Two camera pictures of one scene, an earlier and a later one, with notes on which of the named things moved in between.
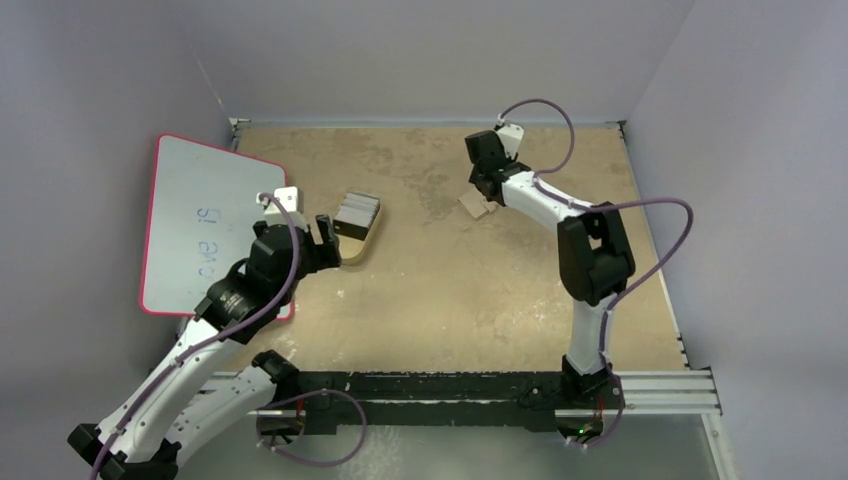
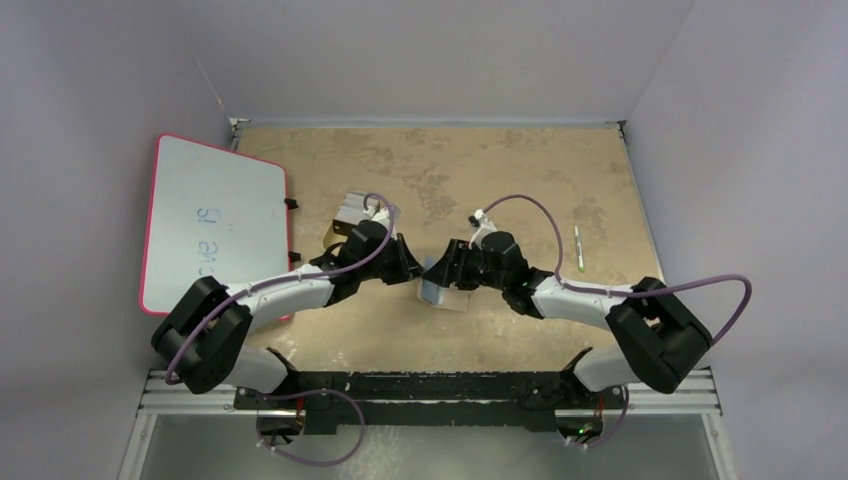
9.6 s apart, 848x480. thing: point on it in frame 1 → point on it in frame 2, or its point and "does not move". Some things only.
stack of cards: [355, 215] does not move
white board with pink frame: [202, 208] does not move
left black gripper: [323, 255] → [407, 267]
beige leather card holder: [476, 205] → [452, 298]
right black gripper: [485, 179] → [454, 263]
